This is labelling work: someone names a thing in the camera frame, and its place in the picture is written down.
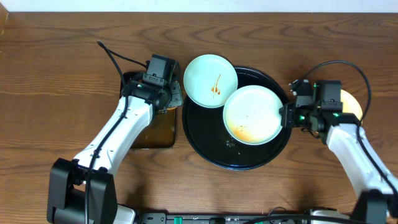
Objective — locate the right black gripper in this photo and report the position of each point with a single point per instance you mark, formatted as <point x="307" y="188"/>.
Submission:
<point x="288" y="116"/>

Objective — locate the light green plate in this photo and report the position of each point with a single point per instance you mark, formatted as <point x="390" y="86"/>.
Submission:
<point x="209" y="80"/>
<point x="251" y="115"/>

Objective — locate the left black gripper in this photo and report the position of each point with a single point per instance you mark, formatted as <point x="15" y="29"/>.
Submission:
<point x="175" y="94"/>

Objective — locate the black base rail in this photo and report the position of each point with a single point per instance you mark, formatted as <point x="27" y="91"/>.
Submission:
<point x="164" y="217"/>

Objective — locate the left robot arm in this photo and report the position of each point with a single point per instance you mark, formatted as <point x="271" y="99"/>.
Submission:
<point x="82" y="190"/>

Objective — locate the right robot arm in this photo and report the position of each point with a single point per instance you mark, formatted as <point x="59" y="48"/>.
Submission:
<point x="374" y="184"/>

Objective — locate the yellow plate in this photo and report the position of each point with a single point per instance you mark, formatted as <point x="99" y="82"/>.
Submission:
<point x="350" y="104"/>

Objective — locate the black rectangular water tray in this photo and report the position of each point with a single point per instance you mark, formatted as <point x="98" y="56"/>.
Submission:
<point x="159" y="134"/>

